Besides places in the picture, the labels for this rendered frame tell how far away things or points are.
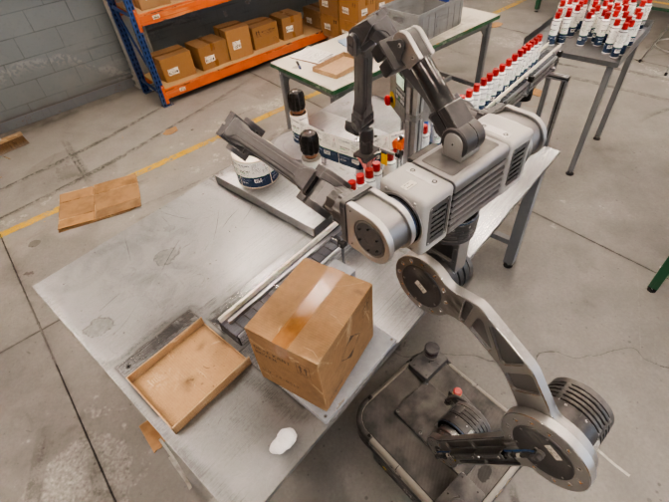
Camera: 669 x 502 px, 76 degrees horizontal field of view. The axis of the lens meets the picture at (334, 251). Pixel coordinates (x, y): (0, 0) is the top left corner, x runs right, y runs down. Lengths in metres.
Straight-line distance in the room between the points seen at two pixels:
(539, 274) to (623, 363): 0.66
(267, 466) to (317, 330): 0.41
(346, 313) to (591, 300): 1.97
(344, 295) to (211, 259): 0.78
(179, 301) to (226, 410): 0.51
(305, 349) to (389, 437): 0.92
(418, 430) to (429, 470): 0.15
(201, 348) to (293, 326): 0.48
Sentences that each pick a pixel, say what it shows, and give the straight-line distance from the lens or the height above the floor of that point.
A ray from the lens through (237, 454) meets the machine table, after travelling 1.37.
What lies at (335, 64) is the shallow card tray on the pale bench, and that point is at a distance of 3.45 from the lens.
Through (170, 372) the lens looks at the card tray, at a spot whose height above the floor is 0.83.
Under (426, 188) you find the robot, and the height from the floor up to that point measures 1.53.
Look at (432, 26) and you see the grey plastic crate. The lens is 3.81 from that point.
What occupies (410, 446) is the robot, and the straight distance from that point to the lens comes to 1.96.
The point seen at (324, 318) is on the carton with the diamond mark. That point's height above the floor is 1.12.
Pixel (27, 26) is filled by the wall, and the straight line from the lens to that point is 5.64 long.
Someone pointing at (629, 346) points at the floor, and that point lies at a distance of 2.80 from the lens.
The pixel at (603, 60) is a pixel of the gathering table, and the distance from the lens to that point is 3.43.
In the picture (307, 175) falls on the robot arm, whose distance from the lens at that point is 1.06.
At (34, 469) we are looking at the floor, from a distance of 2.70.
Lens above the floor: 2.07
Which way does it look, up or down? 45 degrees down
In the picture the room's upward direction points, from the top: 6 degrees counter-clockwise
